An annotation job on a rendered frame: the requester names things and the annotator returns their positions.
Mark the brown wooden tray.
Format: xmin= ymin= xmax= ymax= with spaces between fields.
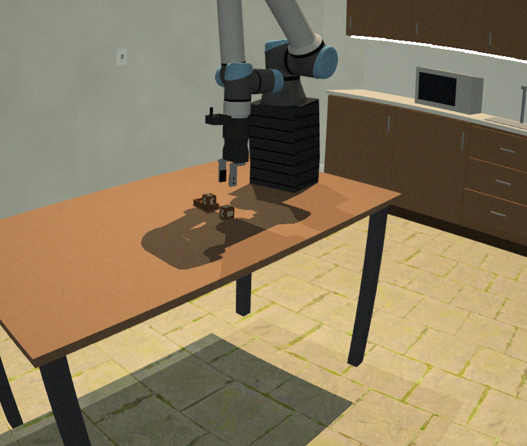
xmin=194 ymin=197 xmax=219 ymax=211

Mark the brown calendar cube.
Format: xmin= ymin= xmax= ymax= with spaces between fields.
xmin=220 ymin=205 xmax=235 ymax=220
xmin=202 ymin=193 xmax=216 ymax=205

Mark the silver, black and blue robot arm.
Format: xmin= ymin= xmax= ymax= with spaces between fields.
xmin=215 ymin=0 xmax=338 ymax=106

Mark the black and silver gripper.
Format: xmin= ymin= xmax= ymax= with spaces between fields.
xmin=205 ymin=101 xmax=251 ymax=187

